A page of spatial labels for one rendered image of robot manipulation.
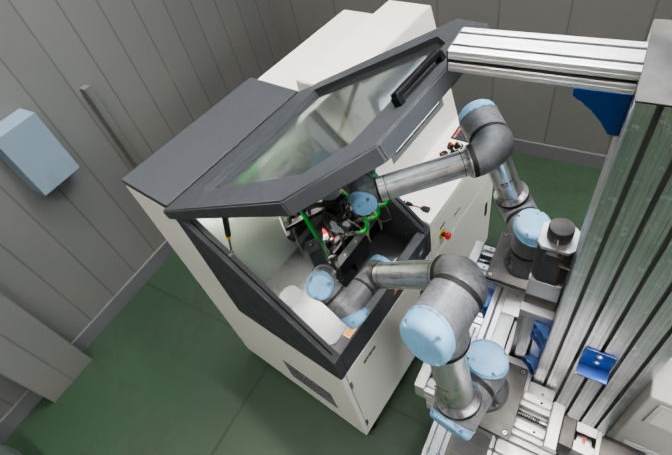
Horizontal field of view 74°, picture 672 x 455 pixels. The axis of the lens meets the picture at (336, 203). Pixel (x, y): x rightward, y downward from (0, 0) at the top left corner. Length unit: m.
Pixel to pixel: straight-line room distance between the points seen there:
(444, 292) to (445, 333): 0.08
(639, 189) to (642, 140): 0.10
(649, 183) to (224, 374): 2.49
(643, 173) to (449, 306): 0.40
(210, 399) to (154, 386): 0.39
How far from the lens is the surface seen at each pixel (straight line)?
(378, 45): 1.96
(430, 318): 0.91
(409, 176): 1.26
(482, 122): 1.33
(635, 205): 0.94
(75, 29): 2.92
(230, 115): 1.86
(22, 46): 2.80
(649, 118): 0.82
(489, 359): 1.33
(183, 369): 3.06
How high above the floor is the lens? 2.48
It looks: 46 degrees down
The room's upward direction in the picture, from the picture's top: 15 degrees counter-clockwise
